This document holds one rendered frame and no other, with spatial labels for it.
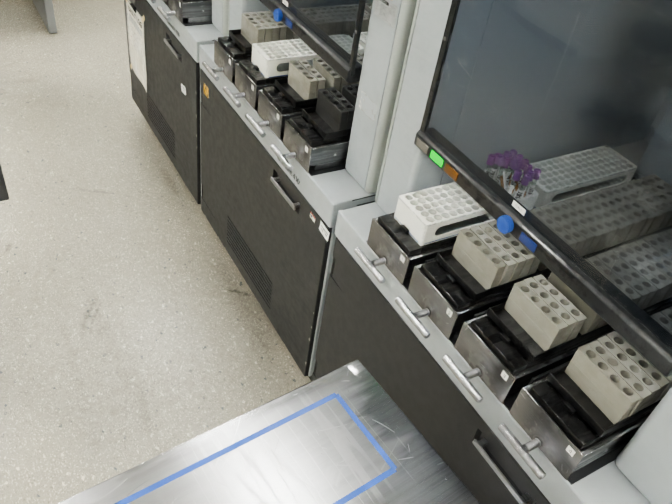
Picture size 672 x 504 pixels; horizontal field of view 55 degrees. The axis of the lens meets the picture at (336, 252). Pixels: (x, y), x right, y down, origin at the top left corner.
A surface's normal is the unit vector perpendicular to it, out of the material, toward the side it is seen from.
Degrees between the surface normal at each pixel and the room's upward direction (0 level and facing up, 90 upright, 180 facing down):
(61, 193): 0
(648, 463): 90
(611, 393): 90
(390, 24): 90
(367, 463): 0
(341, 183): 0
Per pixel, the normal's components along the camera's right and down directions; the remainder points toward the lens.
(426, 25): -0.86, 0.24
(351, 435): 0.13, -0.74
